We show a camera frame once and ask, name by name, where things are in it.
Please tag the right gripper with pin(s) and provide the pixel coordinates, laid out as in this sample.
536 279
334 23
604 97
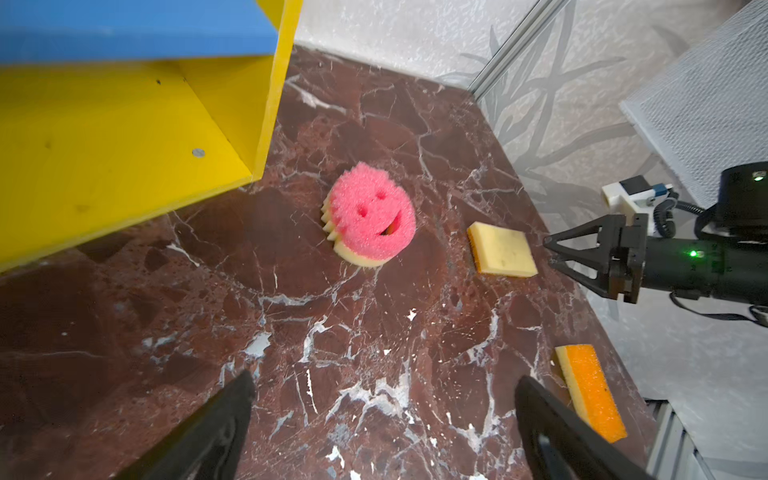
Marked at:
688 268

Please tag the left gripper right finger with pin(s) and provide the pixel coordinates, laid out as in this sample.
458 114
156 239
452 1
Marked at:
559 445

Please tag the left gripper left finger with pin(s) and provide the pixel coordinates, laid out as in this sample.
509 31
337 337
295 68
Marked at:
206 445

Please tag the orange yellow sponge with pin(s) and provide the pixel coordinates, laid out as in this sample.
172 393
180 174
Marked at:
589 391

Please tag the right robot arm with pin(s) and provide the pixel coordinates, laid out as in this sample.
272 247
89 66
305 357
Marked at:
739 213

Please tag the blue lower shelf board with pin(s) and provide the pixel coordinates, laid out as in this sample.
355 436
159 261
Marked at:
40 32

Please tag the pink smiley sponge right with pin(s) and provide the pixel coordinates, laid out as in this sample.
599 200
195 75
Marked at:
368 217

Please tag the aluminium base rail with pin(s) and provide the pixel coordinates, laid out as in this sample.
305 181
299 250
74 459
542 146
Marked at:
674 455

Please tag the white wire mesh basket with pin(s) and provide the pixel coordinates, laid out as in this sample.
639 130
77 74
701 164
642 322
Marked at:
707 112

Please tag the aluminium enclosure frame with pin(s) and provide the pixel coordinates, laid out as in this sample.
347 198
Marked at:
539 16

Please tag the yellow shelf unit frame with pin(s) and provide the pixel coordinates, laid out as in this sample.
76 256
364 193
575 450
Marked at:
90 148

